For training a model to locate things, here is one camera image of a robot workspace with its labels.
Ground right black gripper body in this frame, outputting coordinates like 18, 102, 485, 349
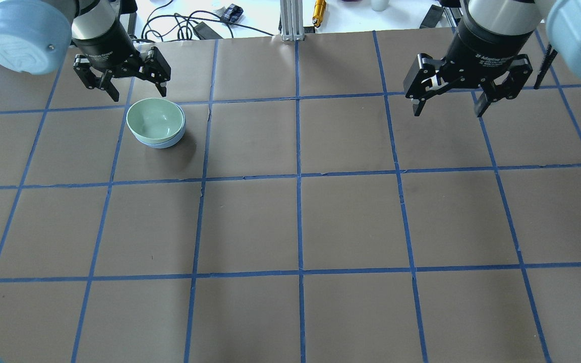
444, 18, 532, 89

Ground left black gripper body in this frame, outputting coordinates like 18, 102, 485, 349
72, 23, 136, 79

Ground green bowl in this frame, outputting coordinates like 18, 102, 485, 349
125, 97, 186, 131

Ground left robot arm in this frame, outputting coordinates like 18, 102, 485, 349
0, 1, 144, 101

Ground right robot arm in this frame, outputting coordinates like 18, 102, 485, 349
130, 1, 581, 117

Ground blue bowl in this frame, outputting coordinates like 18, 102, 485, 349
130, 119, 186, 149

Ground black power adapter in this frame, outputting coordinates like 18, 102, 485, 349
192, 22, 223, 40

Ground aluminium frame post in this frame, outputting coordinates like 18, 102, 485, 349
279, 0, 305, 41

